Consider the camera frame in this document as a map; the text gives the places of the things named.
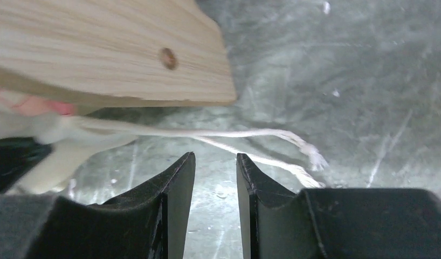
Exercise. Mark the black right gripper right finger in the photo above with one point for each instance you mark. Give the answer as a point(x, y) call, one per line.
point(334, 222)

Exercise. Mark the pink unicorn print mattress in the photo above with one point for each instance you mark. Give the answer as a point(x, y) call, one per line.
point(73, 138)

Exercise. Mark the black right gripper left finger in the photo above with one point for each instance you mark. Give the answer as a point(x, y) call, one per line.
point(147, 221)

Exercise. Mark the wooden pet bed frame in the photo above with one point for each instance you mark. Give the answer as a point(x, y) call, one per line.
point(115, 53)

